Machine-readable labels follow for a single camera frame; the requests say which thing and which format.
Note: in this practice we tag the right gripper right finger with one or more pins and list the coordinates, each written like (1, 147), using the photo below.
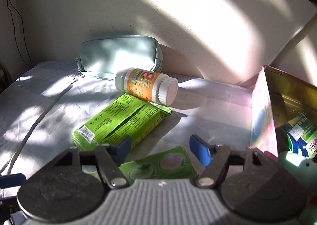
(214, 159)

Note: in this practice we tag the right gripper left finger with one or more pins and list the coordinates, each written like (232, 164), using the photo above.
(109, 158)

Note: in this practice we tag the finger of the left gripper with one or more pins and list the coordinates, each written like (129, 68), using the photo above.
(12, 180)

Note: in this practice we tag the green Crest toothpaste box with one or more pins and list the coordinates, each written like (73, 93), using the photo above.
(171, 164)

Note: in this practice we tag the green wet wipes pack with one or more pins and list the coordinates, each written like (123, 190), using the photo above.
(126, 116)

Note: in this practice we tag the white orange pill bottle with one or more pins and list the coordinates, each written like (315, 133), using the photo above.
(150, 86)

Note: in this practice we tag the pink biscuit tin box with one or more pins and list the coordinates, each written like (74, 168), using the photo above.
(276, 99)

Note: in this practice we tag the mint green zipper pouch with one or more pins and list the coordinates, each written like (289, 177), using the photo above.
(104, 58)

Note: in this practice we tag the white bed sheet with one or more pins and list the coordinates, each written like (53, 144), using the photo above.
(42, 108)

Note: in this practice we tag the green flat package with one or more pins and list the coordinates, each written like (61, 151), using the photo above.
(298, 136)

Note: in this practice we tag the mint plush toy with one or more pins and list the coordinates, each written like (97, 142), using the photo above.
(302, 168)

